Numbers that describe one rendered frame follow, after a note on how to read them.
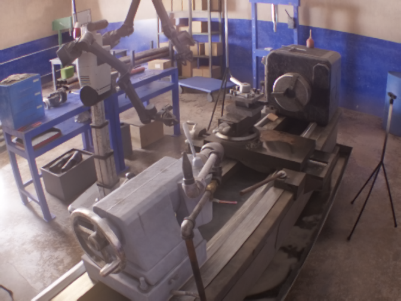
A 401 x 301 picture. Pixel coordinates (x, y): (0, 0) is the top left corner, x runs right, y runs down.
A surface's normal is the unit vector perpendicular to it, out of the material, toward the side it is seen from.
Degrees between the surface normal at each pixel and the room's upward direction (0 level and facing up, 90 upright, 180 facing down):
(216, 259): 0
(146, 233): 76
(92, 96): 90
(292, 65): 90
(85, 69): 90
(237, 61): 90
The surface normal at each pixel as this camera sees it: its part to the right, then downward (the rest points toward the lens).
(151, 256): 0.77, -0.17
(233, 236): -0.03, -0.89
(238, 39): -0.52, 0.40
